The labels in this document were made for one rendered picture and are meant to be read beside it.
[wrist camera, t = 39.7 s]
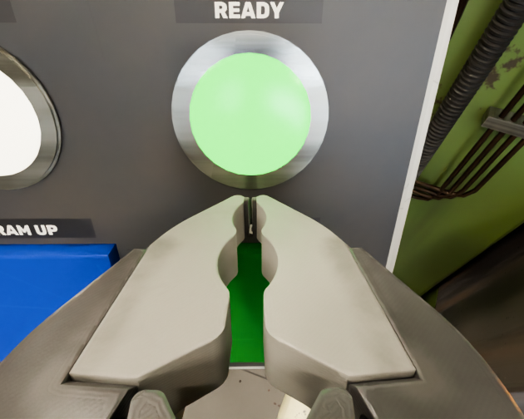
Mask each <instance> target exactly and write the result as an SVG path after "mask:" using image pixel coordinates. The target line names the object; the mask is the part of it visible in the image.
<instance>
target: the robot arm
mask: <svg viewBox="0 0 524 419"><path fill-rule="evenodd" d="M251 210H252V229H253V237H257V240H258V241H259V242H260V243H262V274H263V276H264V277H265V278H266V279H267V280H268V281H269V286H268V287H267V288H266V289H265V291H264V335H263V343H264V369H265V376H266V377H267V379H268V381H269V383H270V384H271V385H272V386H273V387H275V388H277V389H279V390H280V391H282V392H284V393H285V394H287V395H289V396H290V397H292V398H294V399H295V400H297V401H299V402H301V403H303V404H304V405H305V406H307V407H308V408H310V409H311V410H310V412H309V414H308V416H307V418H306V419H524V416H523V414H522V412H521V410H520V408H519V407H518V405H517V404H516V403H515V401H514V400H513V398H512V396H511V395H510V393H509V392H508V390H507V389H506V388H505V386H504V385H503V384H502V382H501V380H500V379H499V378H498V376H497V375H496V373H495V372H494V371H493V370H492V369H491V368H490V366H489V365H488V364H487V362H486V361H485V360H484V359H483V357H482V356H481V355H480V354H479V353H478V351H477V350H476V349H475V348H474V347H473V346H472V345H471V343H470V342H469V341H468V340H466V339H465V337H464V336H463V335H462V334H461V333H460V332H459V331H458V330H457V329H456V328H455V327H453V325H451V324H450V322H448V321H447V320H446V319H445V317H443V316H442V315H441V314H440V313H439V312H438V311H437V310H436V309H434V308H433V307H432V306H431V305H429V304H428V303H427V302H426V301H425V300H423V299H422V298H421V297H420V296H418V295H417V294H416V293H415V292H414V291H412V290H411V289H410V288H409V287H408V286H407V285H406V284H405V283H403V282H402V281H401V280H400V279H398V278H397V277H396V276H395V275H394V274H392V273H391V272H390V271H389V270H388V269H386V268H385V267H384V266H383V265H381V264H380V263H379V262H378V261H377V260H376V259H375V258H374V257H373V256H371V255H370V254H369V253H368V252H366V251H365V250H364V249H363V248H350V247H349V246H348V245H346V243H345V242H344V241H343V240H341V239H340V238H339V237H338V236H336V235H335V234H334V233H332V232H331V231H330V230H329V229H327V228H325V227H324V226H323V225H321V224H320V223H318V222H316V221H315V220H313V219H311V218H310V217H308V216H306V215H304V214H301V213H300V212H298V211H296V210H294V209H291V208H290V207H289V206H287V205H284V204H282V203H280V202H279V201H277V200H274V199H272V198H270V197H269V196H267V195H259V196H257V197H252V199H251V198H249V197H244V196H241V195H234V196H232V197H230V198H229V199H227V200H224V201H222V202H220V203H219V204H217V205H214V206H212V207H210V208H209V209H206V210H204V211H202V212H200V213H199V214H196V215H194V216H192V217H190V218H189V219H187V220H185V221H183V222H181V223H180V224H178V225H177V226H175V227H174V228H172V229H170V230H169V231H167V232H166V233H164V234H163V235H162V236H161V237H160V238H159V239H157V240H156V241H155V242H154V243H152V244H151V245H150V246H149V247H148V248H147V249H133V250H132V251H131V252H130V253H129V254H127V255H126V256H125V257H123V258H122V259H121V260H119V261H118V262H117V263H115V264H114V265H113V266H111V267H110V268H109V269H108V270H107V271H106V272H105V273H103V274H102V275H101V276H99V277H98V278H97V279H95V280H94V281H93V282H92V283H90V284H89V285H87V286H86V287H85V288H84V289H83V290H82V291H81V292H79V293H78V294H77V295H75V296H74V297H73V298H71V299H70V300H69V301H68V302H66V303H65V304H63V305H62V306H61V307H60V308H59V309H58V310H57V311H55V312H54V313H53V314H52V315H50V316H49V317H48V318H46V319H45V320H44V321H43V322H42V323H40V324H39V325H38V326H37V327H36V328H35V329H34V330H32V331H31V332H30V333H29V334H28V335H27V336H26V337H25V338H24V339H23V340H22V341H21V342H20V343H19V344H18V345H17V346H16V347H15V348H14V349H13V350H12V351H11V352H10V353H9V354H8V355H7V356H6V357H5V358H4V359H3V360H2V361H1V363H0V419H182V418H183V415H184V411H185V407H187V406H188V405H190V404H191V403H192V402H195V401H197V400H198V399H200V398H202V397H203V396H205V395H206V394H208V393H210V392H212V391H214V390H215V389H216V388H218V387H220V386H221V385H222V384H223V383H224V382H225V380H226V378H227V376H228V373H229V366H230V354H231V346H232V332H231V317H230V293H229V290H228V288H227V286H228V284H229V283H230V281H231V280H232V279H233V278H234V277H235V276H236V275H237V273H238V259H237V247H238V245H239V244H240V243H241V242H242V241H243V240H244V239H245V237H249V234H250V218H251Z"/></svg>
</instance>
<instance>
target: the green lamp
mask: <svg viewBox="0 0 524 419"><path fill-rule="evenodd" d="M310 120H311V117H310V104H309V98H308V95H307V92H306V90H305V89H304V86H303V84H302V83H301V81H300V79H299V78H298V77H297V76H296V75H295V74H294V73H293V72H292V70H291V69H290V68H288V67H287V66H286V65H285V64H283V63H282V62H280V61H279V60H276V59H274V58H272V57H268V56H266V55H262V54H255V53H243V54H236V55H233V56H231V57H227V58H225V59H222V60H220V61H219V62H217V63H216V64H215V65H214V66H212V67H210V68H209V69H208V70H207V72H206V73H205V74H204V75H203V76H202V78H201V79H200V80H199V81H198V83H197V85H196V87H195V89H194V91H193V95H192V98H191V102H190V124H191V129H192V133H193V135H194V137H195V139H196V142H197V144H198V146H199V147H200V148H201V149H202V150H203V152H204V153H205V155H206V156H207V157H209V158H210V159H211V160H212V161H213V162H214V163H215V164H217V165H218V166H220V167H222V168H224V169H225V170H228V171H231V172H234V173H236V174H241V175H261V174H265V173H268V172H270V171H273V170H277V169H278V168H279V167H281V166H283V165H285V164H287V163H288V162H289V161H290V160H291V159H292V158H293V157H295V156H296V154H297V153H298V151H299V150H300V148H301V147H302V145H303V144H304V141H305V139H306V137H307V135H308V133H309V124H310Z"/></svg>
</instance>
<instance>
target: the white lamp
mask: <svg viewBox="0 0 524 419"><path fill-rule="evenodd" d="M40 143H41V132H40V127H39V123H38V119H37V116H36V114H35V111H34V110H33V108H32V105H31V103H30V102H29V100H28V99H27V98H26V96H25V95H24V93H23V92H22V91H21V89H20V88H19V87H18V86H17V85H16V84H15V83H14V82H13V81H12V80H11V79H10V78H9V77H8V76H6V75H5V74H3V73H2V72H1V71H0V175H12V174H15V173H17V172H19V171H22V170H24V169H25V168H27V167H28V166H29V165H30V164H31V163H32V162H33V160H34V159H35V158H36V156H37V153H38V150H39V147H40Z"/></svg>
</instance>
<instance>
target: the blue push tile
mask: <svg viewBox="0 0 524 419"><path fill-rule="evenodd" d="M119 260H120V257H119V254H118V250H117V247H116V244H0V362H1V361H2V360H3V359H4V358H5V357H6V356H7V355H8V354H9V353H10V352H11V351H12V350H13V349H14V348H15V347H16V346H17V345H18V344H19V343H20V342H21V341H22V340H23V339H24V338H25V337H26V336H27V335H28V334H29V333H30V332H31V331H32V330H34V329H35V328H36V327H37V326H38V325H39V324H40V323H42V322H43V321H44V320H45V319H46V318H48V317H49V316H50V315H52V314H53V313H54V312H55V311H57V310H58V309H59V308H60V307H61V306H62V305H63V304H65V303H66V302H68V301H69V300H70V299H71V298H73V297H74V296H75V295H77V294H78V293H79V292H81V291H82V290H83V289H84V288H85V287H86V286H87V285H89V284H90V283H92V282H93V281H94V280H95V279H97V278H98V277H99V276H101V275H102V274H103V273H105V272H106V271H107V270H108V269H109V268H110V267H111V266H113V265H114V264H115V263H117V262H118V261H119Z"/></svg>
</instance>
